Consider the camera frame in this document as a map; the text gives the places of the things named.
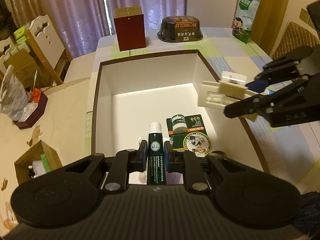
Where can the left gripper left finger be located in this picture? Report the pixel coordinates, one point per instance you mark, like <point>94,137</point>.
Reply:
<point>122,165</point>

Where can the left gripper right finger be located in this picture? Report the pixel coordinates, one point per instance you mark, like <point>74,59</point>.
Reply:
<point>189,166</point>

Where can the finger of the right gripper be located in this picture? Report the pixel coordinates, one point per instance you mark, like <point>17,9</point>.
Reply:
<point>277,71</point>
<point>259,104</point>

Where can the dark green ointment tube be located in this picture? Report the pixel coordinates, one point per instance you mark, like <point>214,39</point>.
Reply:
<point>156,166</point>

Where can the white plastic clip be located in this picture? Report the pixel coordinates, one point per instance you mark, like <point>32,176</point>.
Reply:
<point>218,94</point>

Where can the orange object in tray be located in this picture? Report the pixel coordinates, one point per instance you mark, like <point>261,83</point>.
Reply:
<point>35,95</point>

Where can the green printed card package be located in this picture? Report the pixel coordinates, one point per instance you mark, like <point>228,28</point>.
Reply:
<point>195,139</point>

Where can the green lidded small jar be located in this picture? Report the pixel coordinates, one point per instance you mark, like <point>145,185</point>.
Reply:
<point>178,124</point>

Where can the quilted brown chair back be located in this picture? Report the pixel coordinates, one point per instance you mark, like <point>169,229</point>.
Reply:
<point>293,37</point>

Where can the checkered tablecloth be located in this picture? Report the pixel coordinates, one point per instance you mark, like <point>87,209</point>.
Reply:
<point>217,80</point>

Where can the large brown cardboard box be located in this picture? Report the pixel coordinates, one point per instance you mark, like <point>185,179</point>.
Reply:
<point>130,93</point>

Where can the green white snack bag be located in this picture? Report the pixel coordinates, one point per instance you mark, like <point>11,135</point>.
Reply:
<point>244,17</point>

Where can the small open cardboard box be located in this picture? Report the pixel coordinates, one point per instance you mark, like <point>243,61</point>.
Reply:
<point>38,160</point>

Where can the dark red tray box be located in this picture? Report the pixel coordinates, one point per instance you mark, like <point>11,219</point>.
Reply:
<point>35,115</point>

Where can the black plastic food container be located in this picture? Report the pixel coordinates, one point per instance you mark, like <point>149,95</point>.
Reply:
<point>175,29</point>

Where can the crumpled white plastic bag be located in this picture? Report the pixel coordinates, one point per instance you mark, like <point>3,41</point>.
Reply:
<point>14,97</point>

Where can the brown cardboard box on chair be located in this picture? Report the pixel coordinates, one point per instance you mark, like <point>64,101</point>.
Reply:
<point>25,67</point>

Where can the dark red paper bag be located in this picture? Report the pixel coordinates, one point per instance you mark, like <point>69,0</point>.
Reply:
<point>130,29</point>

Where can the white wooden chair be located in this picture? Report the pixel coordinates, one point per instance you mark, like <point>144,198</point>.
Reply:
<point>5,46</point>
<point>46,43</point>

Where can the purple curtain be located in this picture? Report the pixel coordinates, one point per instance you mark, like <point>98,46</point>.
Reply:
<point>81,23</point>

